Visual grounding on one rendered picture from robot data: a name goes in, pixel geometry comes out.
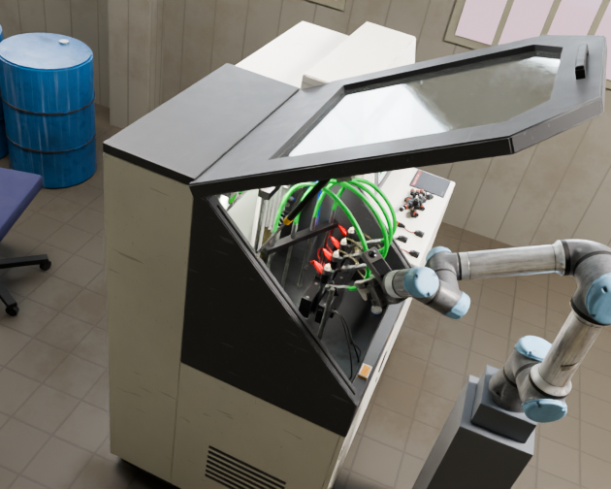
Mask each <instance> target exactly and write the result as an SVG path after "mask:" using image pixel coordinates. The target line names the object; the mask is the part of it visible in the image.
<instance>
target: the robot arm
mask: <svg viewBox="0 0 611 489"><path fill-rule="evenodd" d="M361 257H362V259H363V260H364V262H365V263H366V265H367V266H368V267H369V269H370V271H371V272H372V275H370V277H369V278H367V279H364V278H365V277H363V279H362V280H356V281H355V283H354V286H355V288H357V289H358V291H359V292H360V294H361V296H362V298H363V299H364V300H365V301H366V300H367V299H368V297H367V293H370V294H371V296H372V298H373V300H370V301H371V303H372V305H373V307H374V308H379V307H384V306H386V305H396V304H399V303H400V302H402V301H404V300H406V299H408V298H413V299H415V300H417V301H419V302H420V303H422V304H424V305H426V306H428V307H430V308H432V309H434V310H436V311H438V312H440V313H442V315H446V316H448V317H450V318H452V319H459V318H461V317H463V315H465V314H466V312H467V310H468V308H469V305H470V298H469V297H468V295H467V294H465V293H464V291H460V290H459V286H458V282H457V280H463V279H476V278H487V277H511V276H523V275H535V274H548V273H558V274H559V275H560V276H573V277H574V278H575V280H576V282H577V289H576V291H575V293H574V294H573V296H572V298H571V300H570V306H571V308H572V311H571V313H570V315H569V316H568V318H567V320H566V321H565V323H564V325H563V326H562V328H561V330H560V332H559V333H558V335H557V337H556V339H555V340H554V342H553V344H550V343H548V342H546V341H545V340H543V339H541V338H539V337H535V336H525V337H522V338H520V339H519V341H518V342H517V343H516V344H515V347H514V349H513V351H512V353H511V355H510V356H509V358H508V360H507V362H506V364H505V366H504V367H503V368H502V369H501V370H499V371H498V372H497V373H495V374H494V375H493V376H492V378H491V379H490V381H489V384H488V389H489V393H490V395H491V397H492V398H493V400H494V401H495V402H496V403H497V404H498V405H499V406H501V407H502V408H505V409H507V410H509V411H512V412H517V413H524V414H525V416H526V417H527V418H528V419H530V420H532V421H535V422H540V423H548V422H553V421H557V420H559V419H561V418H563V417H564V416H565V415H566V412H567V405H566V403H565V398H566V397H567V395H568V393H569V392H570V390H571V381H570V380H571V378H572V377H573V375H574V374H575V372H576V370H577V369H578V367H579V366H580V364H581V362H582V361H583V359H584V358H585V356H586V355H587V353H588V351H589V350H590V348H591V347H592V345H593V343H594V342H595V340H596V338H597V337H598V335H599V333H600V332H601V330H602V329H603V327H607V326H610V325H611V248H610V247H608V246H607V245H604V244H600V243H597V242H593V241H587V240H558V241H556V242H555V243H554V244H547V245H536V246H525V247H513V248H503V249H492V250H481V251H470V252H459V253H452V252H451V251H450V250H449V249H448V248H445V247H443V246H437V247H434V248H432V249H431V250H430V251H429V252H428V254H427V256H426V268H425V267H414V268H411V269H403V270H395V271H392V269H391V268H390V266H389V265H388V264H387V262H386V261H385V260H384V258H383V257H382V255H381V254H380V253H379V251H378V250H377V248H376V247H372V248H370V249H368V250H366V251H364V252H363V253H362V255H361ZM376 305H379V306H376Z"/></svg>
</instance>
